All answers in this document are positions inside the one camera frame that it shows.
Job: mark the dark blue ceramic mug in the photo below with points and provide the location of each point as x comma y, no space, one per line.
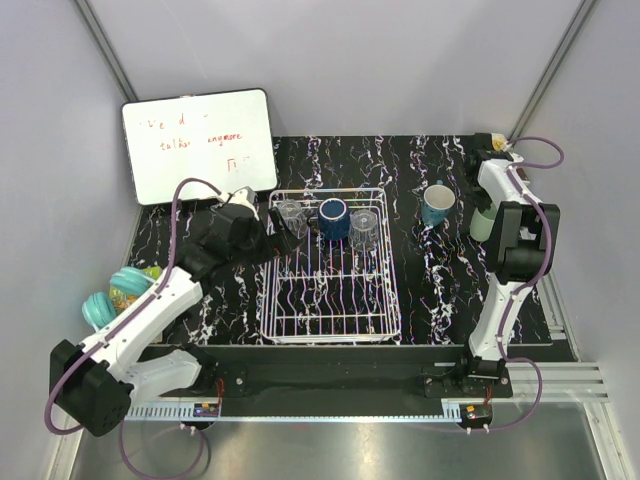
334,219

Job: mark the white wire dish rack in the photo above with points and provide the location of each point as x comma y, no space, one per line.
325,291

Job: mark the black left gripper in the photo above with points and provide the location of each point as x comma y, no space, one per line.
286,243

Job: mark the white dry-erase board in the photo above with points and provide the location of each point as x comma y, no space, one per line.
223,138

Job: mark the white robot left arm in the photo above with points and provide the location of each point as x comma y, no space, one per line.
98,380

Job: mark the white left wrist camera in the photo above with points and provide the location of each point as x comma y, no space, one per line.
244,196

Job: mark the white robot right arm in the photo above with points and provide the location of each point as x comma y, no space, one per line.
519,252

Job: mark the pale green cup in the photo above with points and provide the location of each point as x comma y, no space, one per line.
482,223

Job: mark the clear glass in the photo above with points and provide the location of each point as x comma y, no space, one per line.
363,234
294,217

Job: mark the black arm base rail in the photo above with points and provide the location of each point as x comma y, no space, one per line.
291,382

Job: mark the white slotted cable duct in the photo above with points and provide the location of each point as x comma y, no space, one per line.
175,411

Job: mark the light blue dotted mug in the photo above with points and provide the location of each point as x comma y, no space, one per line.
437,201

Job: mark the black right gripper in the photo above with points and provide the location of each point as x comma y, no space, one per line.
481,203

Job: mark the teal headphones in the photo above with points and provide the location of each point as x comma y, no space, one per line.
99,310

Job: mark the yellow paperback book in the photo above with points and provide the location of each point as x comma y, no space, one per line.
500,143

